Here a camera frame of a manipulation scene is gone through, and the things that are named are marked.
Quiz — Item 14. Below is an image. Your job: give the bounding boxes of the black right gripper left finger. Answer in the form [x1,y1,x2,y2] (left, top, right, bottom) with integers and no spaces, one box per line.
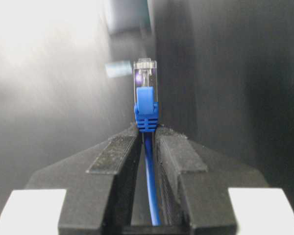
[0,126,140,235]

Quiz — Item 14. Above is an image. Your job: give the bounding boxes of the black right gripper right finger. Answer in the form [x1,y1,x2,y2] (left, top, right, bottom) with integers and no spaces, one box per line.
[155,127,294,235]

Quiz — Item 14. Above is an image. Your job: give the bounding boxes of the blue LAN cable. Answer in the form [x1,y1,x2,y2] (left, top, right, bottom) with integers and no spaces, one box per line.
[133,58,162,227]

